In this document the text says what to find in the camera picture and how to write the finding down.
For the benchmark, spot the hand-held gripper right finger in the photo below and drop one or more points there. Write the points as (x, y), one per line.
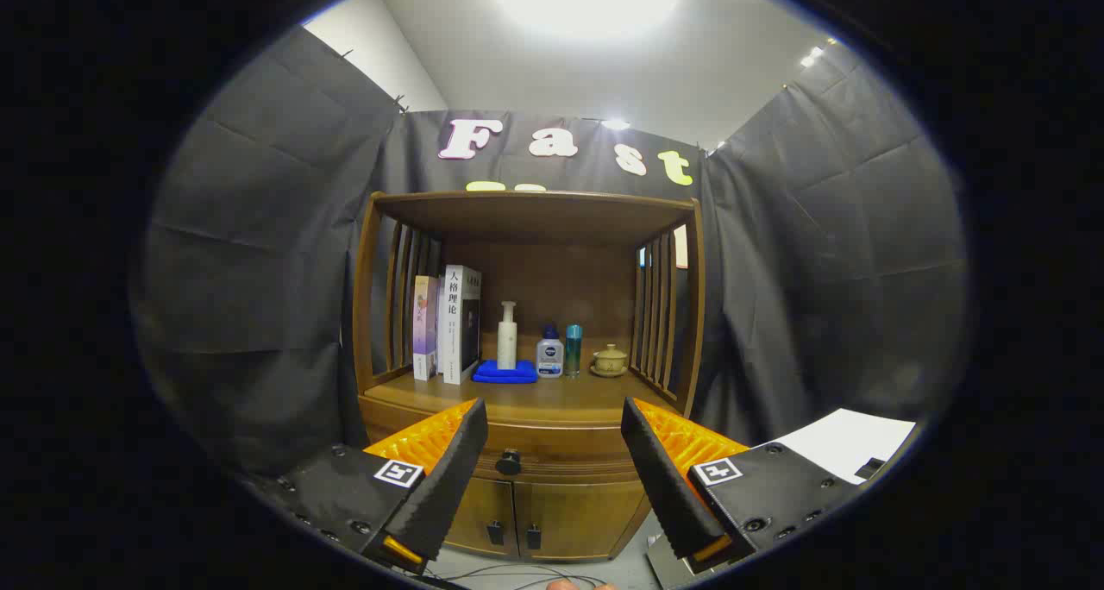
(664, 486)

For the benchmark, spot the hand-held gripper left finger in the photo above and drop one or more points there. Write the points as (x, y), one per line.
(448, 486)

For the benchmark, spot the black drawer knob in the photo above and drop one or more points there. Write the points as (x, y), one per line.
(508, 463)

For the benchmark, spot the brown wooden drawer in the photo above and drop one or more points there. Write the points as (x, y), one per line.
(552, 439)

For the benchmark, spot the wooden cabinet door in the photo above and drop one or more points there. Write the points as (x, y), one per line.
(487, 504)
(578, 517)

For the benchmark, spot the wooden countertop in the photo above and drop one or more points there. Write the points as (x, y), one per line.
(569, 392)

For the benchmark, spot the brown wooden cabinet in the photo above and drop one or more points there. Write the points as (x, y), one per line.
(552, 288)

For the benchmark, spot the grey ridged panel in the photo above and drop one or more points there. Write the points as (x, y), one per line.
(664, 568)

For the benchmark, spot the folded blue cloth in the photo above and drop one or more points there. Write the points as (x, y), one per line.
(500, 374)

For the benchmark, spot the beige lidded ceramic cup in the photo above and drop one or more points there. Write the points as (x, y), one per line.
(610, 361)

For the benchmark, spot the white pump bottle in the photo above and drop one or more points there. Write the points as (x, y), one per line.
(507, 344)

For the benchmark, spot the white and black book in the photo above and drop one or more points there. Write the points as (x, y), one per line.
(453, 331)

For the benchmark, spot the purple book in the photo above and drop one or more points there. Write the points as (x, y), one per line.
(424, 331)

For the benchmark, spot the white bottle with blue cap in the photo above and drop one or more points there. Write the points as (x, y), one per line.
(549, 357)

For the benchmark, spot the teal glass bottle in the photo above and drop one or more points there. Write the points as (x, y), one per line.
(573, 348)

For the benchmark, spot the white flat panel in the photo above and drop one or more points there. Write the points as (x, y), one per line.
(845, 443)

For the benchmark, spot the black backdrop cloth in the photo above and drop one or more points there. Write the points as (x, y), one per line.
(259, 271)

